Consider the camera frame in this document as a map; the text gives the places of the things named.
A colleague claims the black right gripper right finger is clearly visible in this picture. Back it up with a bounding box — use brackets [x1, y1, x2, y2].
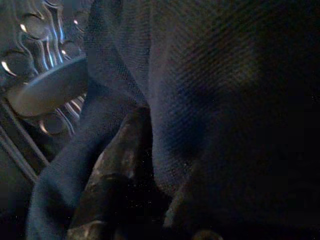
[162, 182, 225, 240]

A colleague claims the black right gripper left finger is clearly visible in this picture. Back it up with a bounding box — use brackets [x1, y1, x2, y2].
[66, 106, 171, 240]

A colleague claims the dark navy garment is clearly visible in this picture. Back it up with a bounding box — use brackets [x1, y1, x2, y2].
[24, 0, 320, 240]

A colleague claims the metal dryer drum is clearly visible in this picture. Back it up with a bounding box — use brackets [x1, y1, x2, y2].
[0, 0, 101, 188]

